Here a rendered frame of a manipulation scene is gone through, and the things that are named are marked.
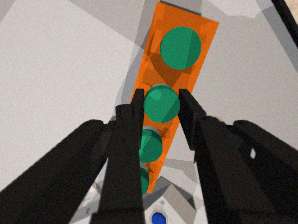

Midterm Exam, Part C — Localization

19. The black table edge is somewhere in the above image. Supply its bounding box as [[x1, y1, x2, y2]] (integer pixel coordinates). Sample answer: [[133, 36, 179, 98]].
[[271, 0, 298, 48]]

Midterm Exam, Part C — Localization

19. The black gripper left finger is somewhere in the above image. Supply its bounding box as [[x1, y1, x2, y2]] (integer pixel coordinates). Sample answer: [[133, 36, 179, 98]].
[[0, 89, 146, 224]]

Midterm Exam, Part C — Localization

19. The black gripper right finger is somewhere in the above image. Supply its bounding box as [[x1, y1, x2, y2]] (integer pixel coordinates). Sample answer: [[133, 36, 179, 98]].
[[177, 89, 298, 224]]

